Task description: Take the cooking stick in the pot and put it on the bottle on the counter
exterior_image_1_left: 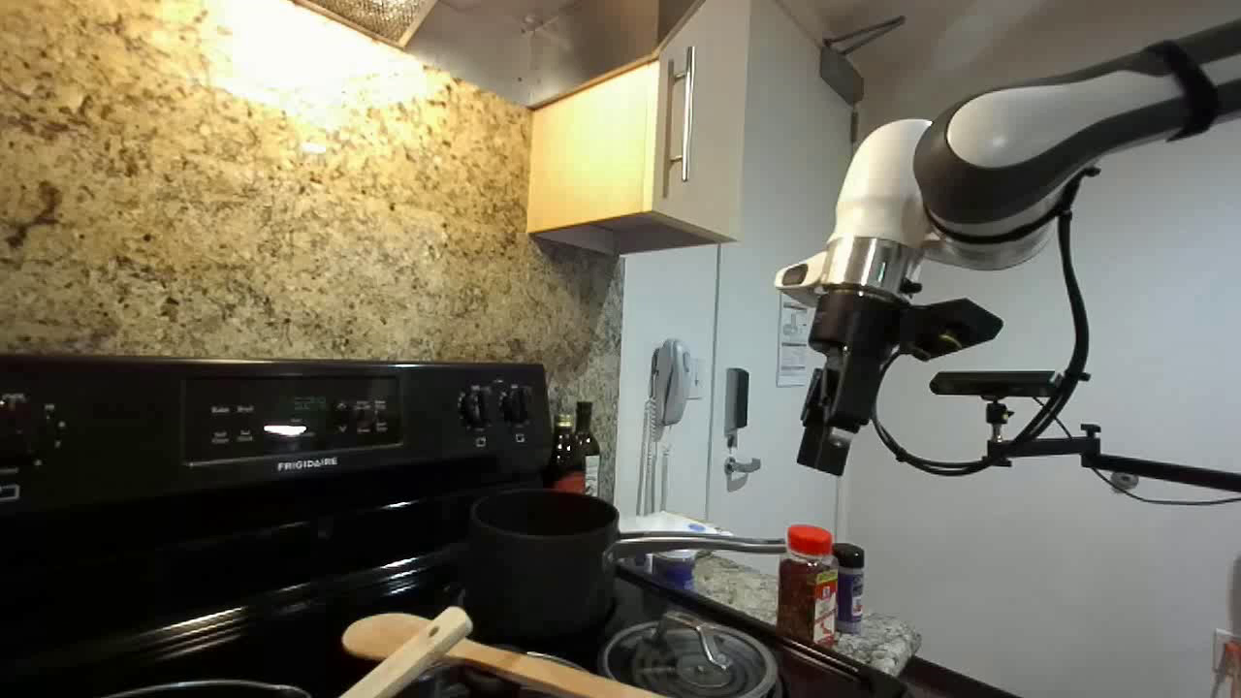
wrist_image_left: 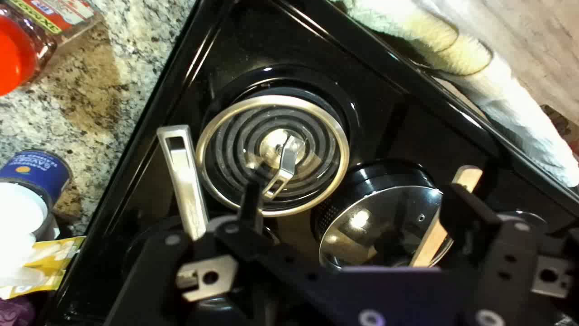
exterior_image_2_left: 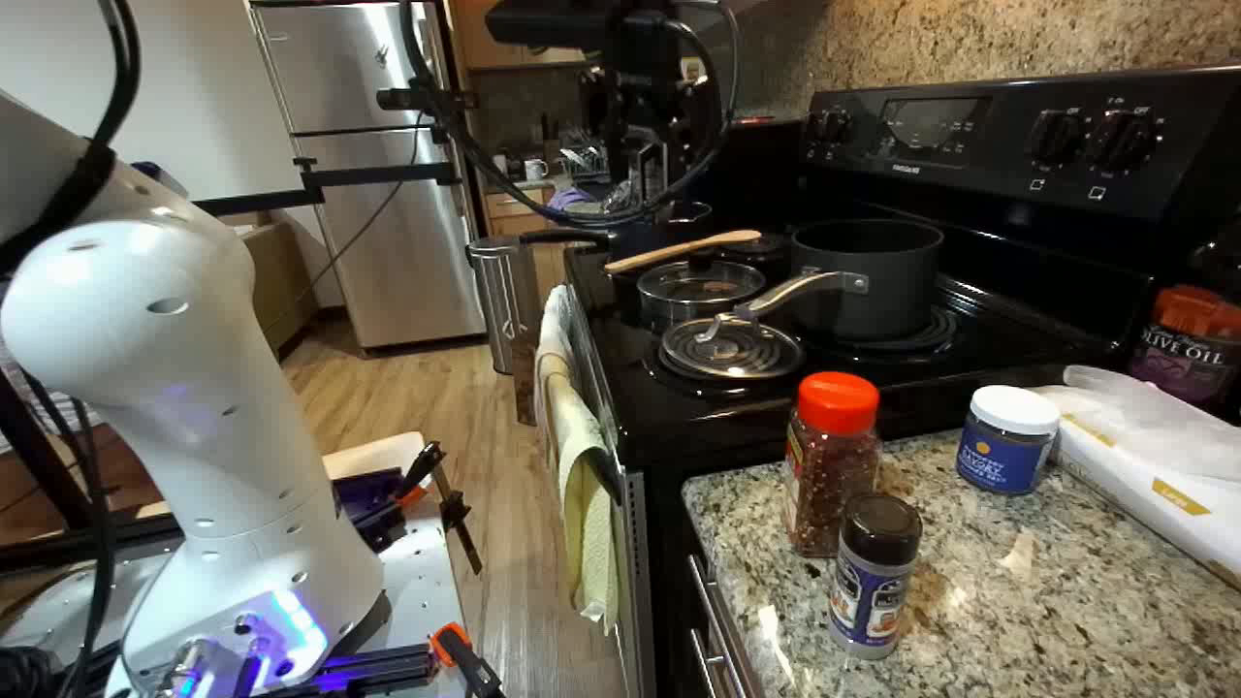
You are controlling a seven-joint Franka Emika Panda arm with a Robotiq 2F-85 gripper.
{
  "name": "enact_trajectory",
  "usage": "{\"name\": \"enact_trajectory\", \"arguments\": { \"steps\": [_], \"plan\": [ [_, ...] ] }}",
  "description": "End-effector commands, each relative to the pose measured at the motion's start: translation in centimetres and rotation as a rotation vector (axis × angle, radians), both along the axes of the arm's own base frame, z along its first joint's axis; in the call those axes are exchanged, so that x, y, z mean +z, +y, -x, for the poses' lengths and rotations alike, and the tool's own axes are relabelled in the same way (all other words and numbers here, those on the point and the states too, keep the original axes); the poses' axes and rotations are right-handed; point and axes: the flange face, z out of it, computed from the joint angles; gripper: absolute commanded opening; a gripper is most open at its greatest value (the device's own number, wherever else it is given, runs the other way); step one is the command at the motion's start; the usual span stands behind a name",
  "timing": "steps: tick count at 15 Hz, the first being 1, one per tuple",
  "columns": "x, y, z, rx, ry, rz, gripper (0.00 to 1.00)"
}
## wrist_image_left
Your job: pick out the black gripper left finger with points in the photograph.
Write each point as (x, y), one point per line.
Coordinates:
(182, 281)

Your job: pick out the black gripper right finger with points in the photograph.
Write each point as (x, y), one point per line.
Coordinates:
(503, 252)

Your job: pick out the small pot with glass lid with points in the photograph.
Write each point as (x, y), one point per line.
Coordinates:
(376, 215)

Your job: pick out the red-capped spice bottle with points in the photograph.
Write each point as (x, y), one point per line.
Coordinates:
(32, 31)

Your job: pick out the yellow plastic packet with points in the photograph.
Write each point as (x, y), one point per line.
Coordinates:
(29, 266)

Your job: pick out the blue white-lidded jar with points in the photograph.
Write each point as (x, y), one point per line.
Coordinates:
(30, 183)

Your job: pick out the spiral coil burner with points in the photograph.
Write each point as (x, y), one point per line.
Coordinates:
(291, 147)

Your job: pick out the black electric stove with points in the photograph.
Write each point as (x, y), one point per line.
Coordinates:
(235, 49)

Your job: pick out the yellow white dish towel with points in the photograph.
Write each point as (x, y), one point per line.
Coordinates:
(476, 71)

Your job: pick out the steel pot handle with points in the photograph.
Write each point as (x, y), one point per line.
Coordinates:
(177, 152)

